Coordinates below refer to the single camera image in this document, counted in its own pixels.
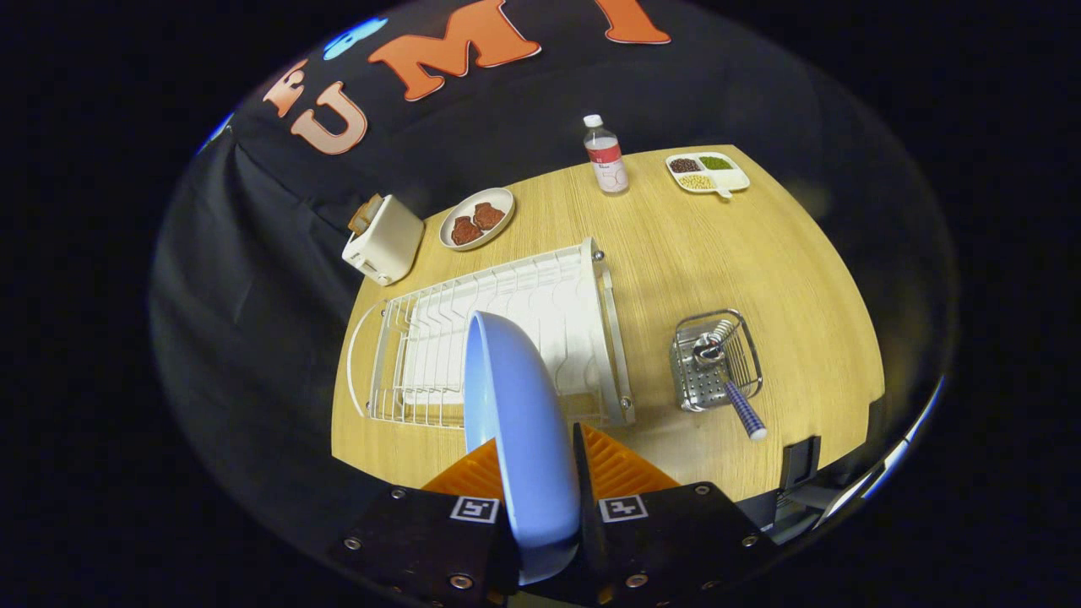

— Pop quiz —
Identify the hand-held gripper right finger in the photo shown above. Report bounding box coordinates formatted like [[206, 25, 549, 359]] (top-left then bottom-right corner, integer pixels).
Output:
[[573, 422, 776, 608]]

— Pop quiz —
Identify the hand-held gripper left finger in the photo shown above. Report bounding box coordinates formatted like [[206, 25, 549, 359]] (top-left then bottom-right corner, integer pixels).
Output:
[[328, 437, 521, 608]]

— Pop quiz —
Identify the light blue plate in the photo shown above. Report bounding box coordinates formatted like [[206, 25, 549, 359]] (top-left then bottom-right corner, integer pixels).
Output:
[[463, 310, 584, 586]]

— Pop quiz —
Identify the metal cutlery basket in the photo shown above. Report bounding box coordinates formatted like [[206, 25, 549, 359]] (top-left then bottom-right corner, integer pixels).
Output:
[[671, 308, 764, 414]]

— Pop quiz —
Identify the spoon with blue checked handle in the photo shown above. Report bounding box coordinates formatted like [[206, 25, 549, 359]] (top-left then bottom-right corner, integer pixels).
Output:
[[693, 319, 769, 442]]

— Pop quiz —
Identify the white wire dish rack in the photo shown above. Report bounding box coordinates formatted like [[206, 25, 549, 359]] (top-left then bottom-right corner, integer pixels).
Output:
[[346, 238, 637, 430]]

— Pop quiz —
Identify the small beige plate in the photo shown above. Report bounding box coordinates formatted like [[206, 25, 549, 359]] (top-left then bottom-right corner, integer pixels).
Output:
[[438, 187, 516, 252]]

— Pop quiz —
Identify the white divided dish with beans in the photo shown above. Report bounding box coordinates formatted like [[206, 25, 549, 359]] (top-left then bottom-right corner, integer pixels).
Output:
[[665, 151, 752, 199]]

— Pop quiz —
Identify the black table clamp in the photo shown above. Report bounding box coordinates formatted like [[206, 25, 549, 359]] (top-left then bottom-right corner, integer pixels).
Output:
[[779, 435, 822, 491]]

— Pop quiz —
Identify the white toaster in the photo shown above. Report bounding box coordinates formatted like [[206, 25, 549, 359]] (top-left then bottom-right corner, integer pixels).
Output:
[[341, 194, 426, 287]]

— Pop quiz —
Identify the toast slice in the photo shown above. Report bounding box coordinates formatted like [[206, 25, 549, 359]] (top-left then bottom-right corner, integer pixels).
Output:
[[348, 194, 383, 236]]

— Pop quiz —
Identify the clear bottle with white cap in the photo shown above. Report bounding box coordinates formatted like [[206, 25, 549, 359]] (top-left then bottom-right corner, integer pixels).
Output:
[[583, 114, 630, 197]]

